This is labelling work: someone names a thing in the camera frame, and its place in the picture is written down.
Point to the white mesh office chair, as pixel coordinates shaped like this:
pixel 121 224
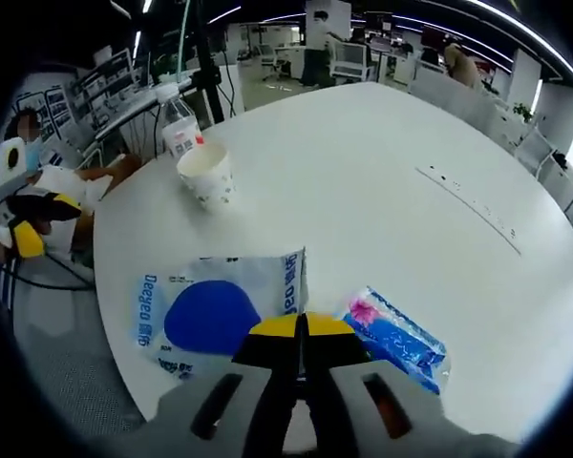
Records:
pixel 535 148
pixel 351 59

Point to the black bag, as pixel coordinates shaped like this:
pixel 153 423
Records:
pixel 561 160

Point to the potted green plant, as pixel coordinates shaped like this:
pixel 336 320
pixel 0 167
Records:
pixel 523 110

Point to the blue tissue pack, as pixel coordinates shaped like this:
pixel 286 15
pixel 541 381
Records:
pixel 396 339

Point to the white tabletop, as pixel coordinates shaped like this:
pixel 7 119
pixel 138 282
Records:
pixel 363 191

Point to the clear plastic water bottle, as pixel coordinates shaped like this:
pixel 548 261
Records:
pixel 179 129

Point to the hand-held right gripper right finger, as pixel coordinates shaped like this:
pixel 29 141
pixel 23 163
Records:
pixel 334 381

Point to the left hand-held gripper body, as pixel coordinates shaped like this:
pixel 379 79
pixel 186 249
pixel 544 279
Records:
pixel 9 164

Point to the white side desk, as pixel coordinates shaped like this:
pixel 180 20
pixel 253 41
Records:
pixel 138 107

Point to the wall poster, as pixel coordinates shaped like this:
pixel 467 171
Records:
pixel 52 105

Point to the white paper cup leaf print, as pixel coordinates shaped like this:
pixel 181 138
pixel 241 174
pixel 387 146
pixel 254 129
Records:
pixel 210 181

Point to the white blue wipes packet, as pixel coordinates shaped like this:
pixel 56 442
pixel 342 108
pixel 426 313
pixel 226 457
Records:
pixel 205 319

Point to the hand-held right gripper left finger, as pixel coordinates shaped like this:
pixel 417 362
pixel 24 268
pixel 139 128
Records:
pixel 267 381

